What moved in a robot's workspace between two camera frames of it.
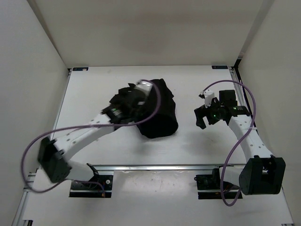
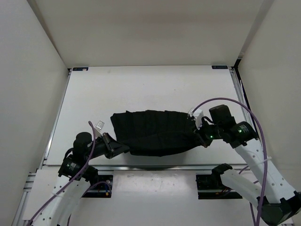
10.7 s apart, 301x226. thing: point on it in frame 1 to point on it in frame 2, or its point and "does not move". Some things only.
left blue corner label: x=80 y=68 does not move
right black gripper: x=201 y=111 to x=205 y=142
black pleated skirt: x=164 y=123 to x=152 y=133
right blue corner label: x=220 y=67 does not move
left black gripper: x=138 y=113 to x=113 y=147
